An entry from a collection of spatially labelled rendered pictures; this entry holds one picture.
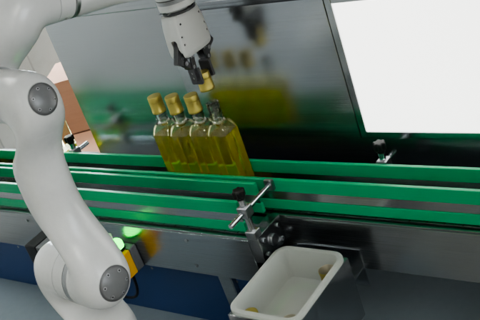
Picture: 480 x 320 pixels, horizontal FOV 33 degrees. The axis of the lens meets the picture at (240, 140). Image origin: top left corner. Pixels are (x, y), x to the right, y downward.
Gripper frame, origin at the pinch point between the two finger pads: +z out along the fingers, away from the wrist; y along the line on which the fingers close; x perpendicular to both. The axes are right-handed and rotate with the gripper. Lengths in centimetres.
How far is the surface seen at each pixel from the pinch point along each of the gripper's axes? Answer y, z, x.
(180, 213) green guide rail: 13.7, 30.1, -9.1
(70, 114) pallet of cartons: -124, 81, -224
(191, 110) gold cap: 1.8, 8.9, -5.4
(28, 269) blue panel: 15, 58, -84
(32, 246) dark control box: 24, 38, -59
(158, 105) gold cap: 1.3, 7.8, -16.1
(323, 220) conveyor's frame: 5.6, 34.3, 25.1
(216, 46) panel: -11.7, -0.8, -4.0
